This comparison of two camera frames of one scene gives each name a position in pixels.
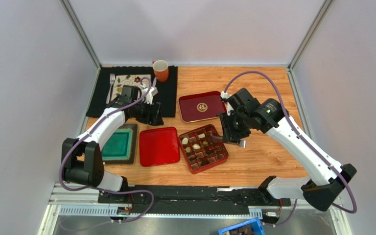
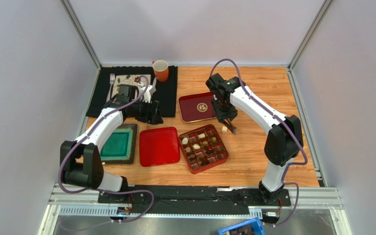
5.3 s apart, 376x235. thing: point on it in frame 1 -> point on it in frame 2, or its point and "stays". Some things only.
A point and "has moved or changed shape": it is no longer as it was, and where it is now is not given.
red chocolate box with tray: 201,152 stays
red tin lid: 159,146 stays
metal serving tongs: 242,143 has moved or changed shape
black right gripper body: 230,130 -> 226,115
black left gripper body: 142,112 stays
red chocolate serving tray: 200,106 stays
